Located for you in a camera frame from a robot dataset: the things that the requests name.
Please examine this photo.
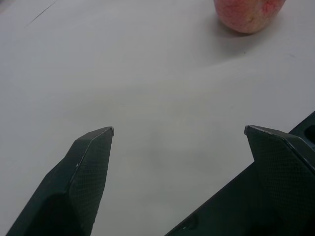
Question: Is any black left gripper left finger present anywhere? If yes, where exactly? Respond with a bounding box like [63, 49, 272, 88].
[4, 126, 115, 236]

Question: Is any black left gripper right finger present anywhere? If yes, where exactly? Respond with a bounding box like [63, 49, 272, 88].
[244, 124, 315, 236]

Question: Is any red yellow apple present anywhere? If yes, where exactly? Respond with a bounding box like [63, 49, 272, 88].
[213, 0, 284, 34]

